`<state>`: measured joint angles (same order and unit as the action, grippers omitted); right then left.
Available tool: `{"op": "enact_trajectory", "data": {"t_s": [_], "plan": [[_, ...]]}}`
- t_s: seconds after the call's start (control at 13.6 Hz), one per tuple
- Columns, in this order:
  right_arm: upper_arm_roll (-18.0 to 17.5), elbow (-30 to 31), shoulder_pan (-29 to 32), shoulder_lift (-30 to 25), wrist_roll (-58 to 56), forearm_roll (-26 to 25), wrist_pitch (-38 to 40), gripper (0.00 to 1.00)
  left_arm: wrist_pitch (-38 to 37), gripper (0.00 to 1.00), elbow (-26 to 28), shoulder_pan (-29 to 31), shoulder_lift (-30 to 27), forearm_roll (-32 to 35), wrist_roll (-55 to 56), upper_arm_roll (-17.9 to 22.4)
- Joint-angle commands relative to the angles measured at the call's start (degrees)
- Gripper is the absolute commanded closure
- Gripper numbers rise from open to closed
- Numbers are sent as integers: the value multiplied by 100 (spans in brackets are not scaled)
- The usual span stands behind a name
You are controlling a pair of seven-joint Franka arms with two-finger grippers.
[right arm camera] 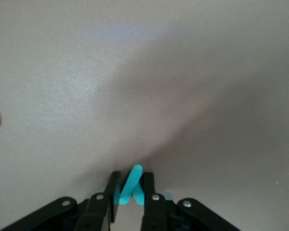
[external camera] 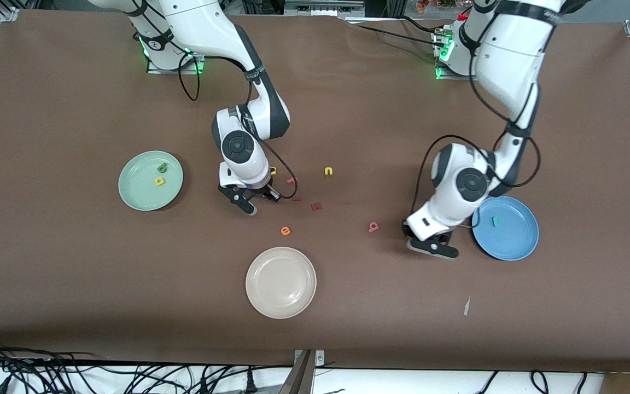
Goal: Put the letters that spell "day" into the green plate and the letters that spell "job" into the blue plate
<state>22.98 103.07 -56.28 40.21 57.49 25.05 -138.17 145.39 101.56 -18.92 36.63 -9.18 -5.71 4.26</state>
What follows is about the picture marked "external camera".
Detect black cable on table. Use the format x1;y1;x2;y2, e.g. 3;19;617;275
342;16;450;50

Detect grey metal device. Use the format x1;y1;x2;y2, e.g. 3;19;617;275
285;0;365;17

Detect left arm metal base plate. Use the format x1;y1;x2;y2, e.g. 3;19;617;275
434;27;481;82

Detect blue plate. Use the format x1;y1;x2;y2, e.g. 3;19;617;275
471;195;540;262

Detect tangled black floor cables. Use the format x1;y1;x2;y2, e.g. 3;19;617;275
0;338;294;394

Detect beige plate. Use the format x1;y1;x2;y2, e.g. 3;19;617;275
246;247;317;320

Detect brown table cover sheet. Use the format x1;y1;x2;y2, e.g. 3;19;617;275
0;10;630;374

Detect light green plate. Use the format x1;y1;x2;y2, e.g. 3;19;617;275
118;150;184;212

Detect metal table bracket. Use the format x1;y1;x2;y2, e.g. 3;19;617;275
279;349;325;394

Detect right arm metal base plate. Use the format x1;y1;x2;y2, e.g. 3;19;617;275
147;49;206;75

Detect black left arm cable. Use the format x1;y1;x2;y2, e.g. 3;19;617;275
411;22;541;219

